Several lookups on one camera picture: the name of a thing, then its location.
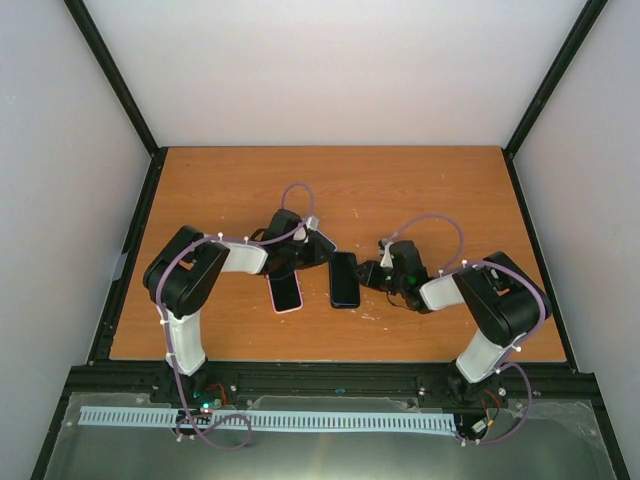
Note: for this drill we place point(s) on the light blue cable duct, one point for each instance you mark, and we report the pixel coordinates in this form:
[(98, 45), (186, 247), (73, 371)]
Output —
[(273, 421)]

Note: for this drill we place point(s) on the black frame post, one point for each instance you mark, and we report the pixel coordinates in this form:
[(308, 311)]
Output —
[(87, 27), (578, 33)]

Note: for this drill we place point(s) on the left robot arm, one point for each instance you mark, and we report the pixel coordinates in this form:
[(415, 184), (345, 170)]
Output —
[(181, 278)]

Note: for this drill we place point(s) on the black phone case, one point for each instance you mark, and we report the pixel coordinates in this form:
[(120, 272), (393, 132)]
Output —
[(345, 300)]

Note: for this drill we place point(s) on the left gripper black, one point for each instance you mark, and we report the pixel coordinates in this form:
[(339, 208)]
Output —
[(315, 258)]

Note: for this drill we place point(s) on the pink translucent phone case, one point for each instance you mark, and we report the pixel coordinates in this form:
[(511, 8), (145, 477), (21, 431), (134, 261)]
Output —
[(286, 293)]

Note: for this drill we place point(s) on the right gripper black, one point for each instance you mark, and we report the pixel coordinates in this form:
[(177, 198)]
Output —
[(369, 273)]

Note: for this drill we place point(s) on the right black frame post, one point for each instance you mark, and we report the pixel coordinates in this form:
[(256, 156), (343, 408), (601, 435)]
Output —
[(578, 33)]

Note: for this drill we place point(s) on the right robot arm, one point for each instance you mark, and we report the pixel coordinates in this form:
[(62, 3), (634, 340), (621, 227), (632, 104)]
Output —
[(506, 305)]

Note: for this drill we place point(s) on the left black frame post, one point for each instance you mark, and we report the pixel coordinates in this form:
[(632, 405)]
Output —
[(87, 27)]

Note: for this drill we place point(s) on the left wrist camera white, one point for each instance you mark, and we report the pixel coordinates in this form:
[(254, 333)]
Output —
[(309, 226)]

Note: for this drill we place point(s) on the light blue phone case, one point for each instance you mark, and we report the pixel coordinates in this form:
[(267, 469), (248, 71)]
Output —
[(324, 243)]

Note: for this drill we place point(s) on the black front rail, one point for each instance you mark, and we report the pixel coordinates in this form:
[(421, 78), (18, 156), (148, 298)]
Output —
[(419, 384)]

